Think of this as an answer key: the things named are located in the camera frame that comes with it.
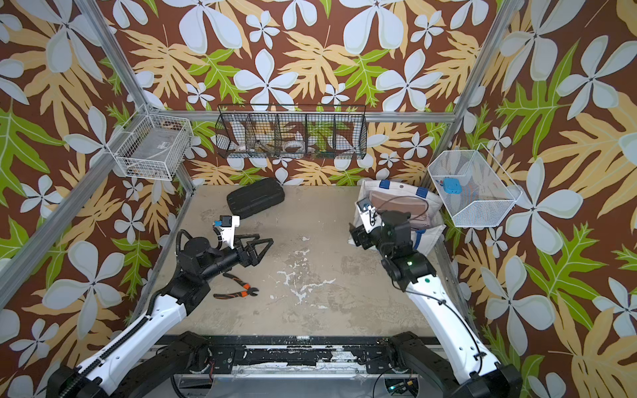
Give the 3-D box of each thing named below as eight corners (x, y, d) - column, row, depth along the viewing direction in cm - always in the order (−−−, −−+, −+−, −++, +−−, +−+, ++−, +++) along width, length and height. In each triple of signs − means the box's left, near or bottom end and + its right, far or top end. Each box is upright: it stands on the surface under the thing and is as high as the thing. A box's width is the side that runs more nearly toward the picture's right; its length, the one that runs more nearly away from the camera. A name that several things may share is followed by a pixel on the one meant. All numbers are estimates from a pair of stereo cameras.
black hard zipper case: (241, 225, 108) (237, 216, 103) (225, 203, 116) (222, 195, 111) (289, 199, 118) (287, 190, 113) (271, 180, 126) (270, 171, 121)
